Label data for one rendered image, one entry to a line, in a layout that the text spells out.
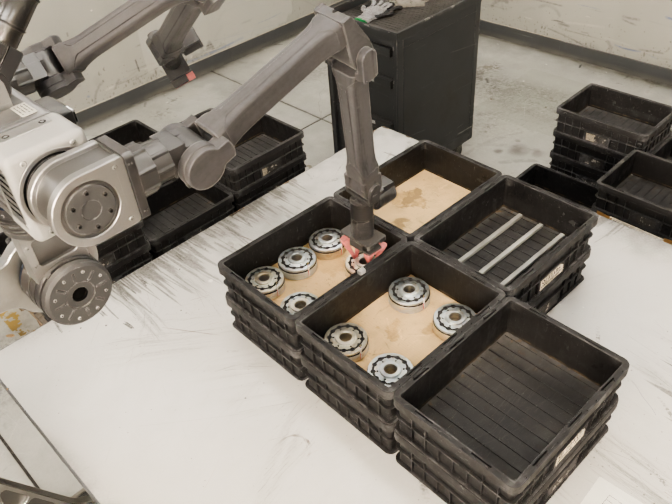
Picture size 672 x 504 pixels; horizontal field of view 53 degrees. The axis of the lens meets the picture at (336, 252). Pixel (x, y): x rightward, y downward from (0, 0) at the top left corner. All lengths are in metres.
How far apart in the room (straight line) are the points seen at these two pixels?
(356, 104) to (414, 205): 0.68
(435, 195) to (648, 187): 1.03
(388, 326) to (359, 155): 0.42
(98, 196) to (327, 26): 0.50
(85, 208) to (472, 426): 0.87
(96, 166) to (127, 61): 3.67
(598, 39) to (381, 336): 3.57
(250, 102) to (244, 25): 4.01
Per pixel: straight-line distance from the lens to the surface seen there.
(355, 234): 1.67
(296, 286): 1.76
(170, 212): 2.92
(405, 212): 1.98
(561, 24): 4.98
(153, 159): 1.09
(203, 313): 1.93
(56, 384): 1.89
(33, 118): 1.19
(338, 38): 1.25
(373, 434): 1.57
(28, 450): 2.75
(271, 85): 1.19
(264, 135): 3.12
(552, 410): 1.51
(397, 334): 1.62
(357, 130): 1.43
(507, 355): 1.59
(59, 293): 1.39
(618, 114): 3.28
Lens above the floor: 2.01
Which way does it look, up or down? 40 degrees down
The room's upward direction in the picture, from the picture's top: 5 degrees counter-clockwise
